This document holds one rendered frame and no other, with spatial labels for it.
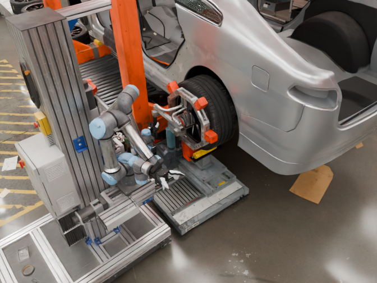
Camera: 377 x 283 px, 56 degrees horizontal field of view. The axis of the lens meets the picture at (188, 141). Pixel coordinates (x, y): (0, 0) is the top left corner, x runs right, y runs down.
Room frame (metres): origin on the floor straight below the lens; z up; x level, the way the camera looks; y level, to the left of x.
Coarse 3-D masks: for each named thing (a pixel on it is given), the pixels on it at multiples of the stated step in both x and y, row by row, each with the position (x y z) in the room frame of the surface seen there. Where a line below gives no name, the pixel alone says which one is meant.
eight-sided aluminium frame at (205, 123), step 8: (184, 88) 2.64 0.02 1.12; (168, 96) 2.74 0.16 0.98; (176, 96) 2.71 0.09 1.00; (184, 96) 2.53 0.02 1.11; (192, 96) 2.50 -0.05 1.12; (168, 104) 2.75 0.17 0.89; (192, 104) 2.43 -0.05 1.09; (200, 112) 2.42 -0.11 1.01; (200, 120) 2.36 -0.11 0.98; (208, 120) 2.35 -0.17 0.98; (208, 128) 2.34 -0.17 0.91; (184, 136) 2.61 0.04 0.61; (192, 144) 2.48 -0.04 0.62; (200, 144) 2.36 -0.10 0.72
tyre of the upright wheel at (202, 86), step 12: (180, 84) 2.72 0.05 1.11; (192, 84) 2.59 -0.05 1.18; (204, 84) 2.60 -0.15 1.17; (216, 84) 2.61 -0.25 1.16; (204, 96) 2.46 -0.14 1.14; (216, 96) 2.49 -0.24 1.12; (228, 96) 2.52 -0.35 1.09; (216, 108) 2.41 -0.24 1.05; (228, 108) 2.45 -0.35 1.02; (216, 120) 2.34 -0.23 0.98; (228, 120) 2.40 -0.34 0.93; (216, 132) 2.32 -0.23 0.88; (228, 132) 2.40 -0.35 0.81; (216, 144) 2.35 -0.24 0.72
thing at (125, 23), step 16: (112, 0) 2.73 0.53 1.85; (128, 0) 2.72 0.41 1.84; (112, 16) 2.77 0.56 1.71; (128, 16) 2.71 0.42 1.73; (128, 32) 2.70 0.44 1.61; (128, 48) 2.69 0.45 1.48; (128, 64) 2.68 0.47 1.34; (128, 80) 2.67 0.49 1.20; (144, 80) 2.75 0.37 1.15; (144, 96) 2.74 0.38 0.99; (144, 112) 2.73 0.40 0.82; (144, 128) 2.71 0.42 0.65
